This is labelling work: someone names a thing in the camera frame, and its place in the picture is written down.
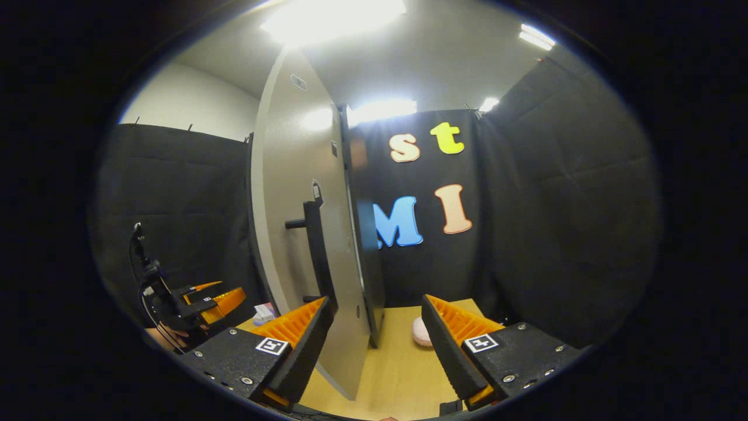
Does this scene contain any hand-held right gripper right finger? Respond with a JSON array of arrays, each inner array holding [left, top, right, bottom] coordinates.
[[421, 294, 585, 411]]

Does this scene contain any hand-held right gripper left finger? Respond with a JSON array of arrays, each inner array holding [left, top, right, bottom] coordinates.
[[175, 296, 338, 413]]

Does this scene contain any black cabinet door handle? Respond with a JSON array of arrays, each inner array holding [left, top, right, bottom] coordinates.
[[285, 201, 338, 310]]

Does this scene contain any beige cabinet door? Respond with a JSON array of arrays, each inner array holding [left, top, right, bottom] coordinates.
[[250, 50, 375, 401]]

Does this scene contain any small pink object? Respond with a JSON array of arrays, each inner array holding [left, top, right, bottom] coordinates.
[[411, 316, 434, 347]]

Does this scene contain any black backdrop cloth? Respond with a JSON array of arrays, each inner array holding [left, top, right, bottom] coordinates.
[[93, 57, 664, 351]]

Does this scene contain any large ceiling light panel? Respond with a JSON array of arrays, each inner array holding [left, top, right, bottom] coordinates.
[[260, 0, 407, 47]]

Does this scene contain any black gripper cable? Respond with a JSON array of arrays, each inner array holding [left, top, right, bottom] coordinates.
[[130, 225, 185, 353]]

